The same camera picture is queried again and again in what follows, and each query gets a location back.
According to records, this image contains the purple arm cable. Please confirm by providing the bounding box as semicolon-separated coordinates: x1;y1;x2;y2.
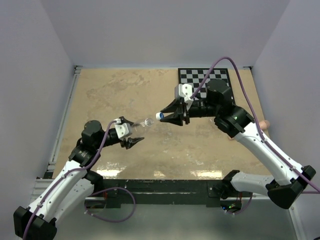
22;119;137;240
191;56;320;215

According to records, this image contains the aluminium frame rail front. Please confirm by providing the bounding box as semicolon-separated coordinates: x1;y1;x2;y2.
33;177;296;201

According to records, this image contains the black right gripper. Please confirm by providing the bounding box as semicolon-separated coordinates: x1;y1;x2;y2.
161;97;220;126

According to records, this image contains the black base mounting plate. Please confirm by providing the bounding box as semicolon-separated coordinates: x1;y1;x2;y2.
83;178;253;210

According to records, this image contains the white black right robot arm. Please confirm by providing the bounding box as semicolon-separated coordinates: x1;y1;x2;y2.
156;79;316;209

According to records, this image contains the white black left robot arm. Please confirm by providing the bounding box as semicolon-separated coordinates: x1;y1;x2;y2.
13;116;143;240

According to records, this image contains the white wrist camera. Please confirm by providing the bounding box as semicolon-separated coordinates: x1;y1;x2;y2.
174;83;194;110
113;118;133;140

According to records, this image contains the blue bottle cap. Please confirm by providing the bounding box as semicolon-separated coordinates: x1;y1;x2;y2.
155;112;164;121

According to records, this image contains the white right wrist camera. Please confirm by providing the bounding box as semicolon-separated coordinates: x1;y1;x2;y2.
174;83;194;110

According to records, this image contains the clear round plastic bottle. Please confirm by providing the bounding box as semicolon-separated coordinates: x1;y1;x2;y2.
131;117;154;138

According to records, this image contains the black white checkerboard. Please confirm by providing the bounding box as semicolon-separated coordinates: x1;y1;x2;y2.
178;68;236;104

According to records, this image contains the aluminium frame rail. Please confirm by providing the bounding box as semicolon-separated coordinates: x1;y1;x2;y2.
33;177;296;201
45;65;83;173

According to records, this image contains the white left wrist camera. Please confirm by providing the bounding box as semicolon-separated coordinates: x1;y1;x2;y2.
113;118;133;140

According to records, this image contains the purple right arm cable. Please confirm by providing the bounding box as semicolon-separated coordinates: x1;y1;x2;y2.
191;56;320;215

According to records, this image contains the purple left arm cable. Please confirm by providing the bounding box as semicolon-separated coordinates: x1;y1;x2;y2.
22;119;137;240

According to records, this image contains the aluminium frame rail left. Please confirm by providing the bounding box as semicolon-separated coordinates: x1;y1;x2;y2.
45;65;83;173

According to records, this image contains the pink wooden pin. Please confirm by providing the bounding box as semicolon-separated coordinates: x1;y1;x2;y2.
259;120;270;131

